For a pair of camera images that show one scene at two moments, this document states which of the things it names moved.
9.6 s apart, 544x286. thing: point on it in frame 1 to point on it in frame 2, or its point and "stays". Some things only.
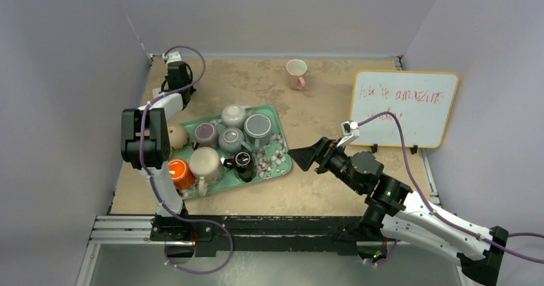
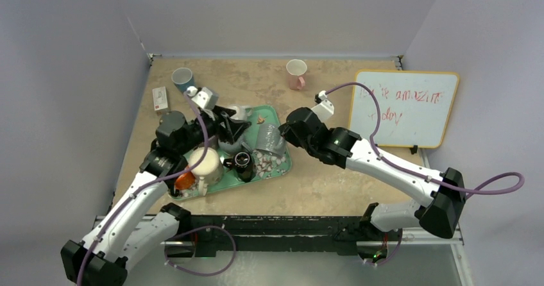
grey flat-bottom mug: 257,129 to 269,140
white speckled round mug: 233,116 stays
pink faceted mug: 296,69 stays
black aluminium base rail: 228,236 stays
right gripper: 323,158 to 291,130
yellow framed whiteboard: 422,100 stays
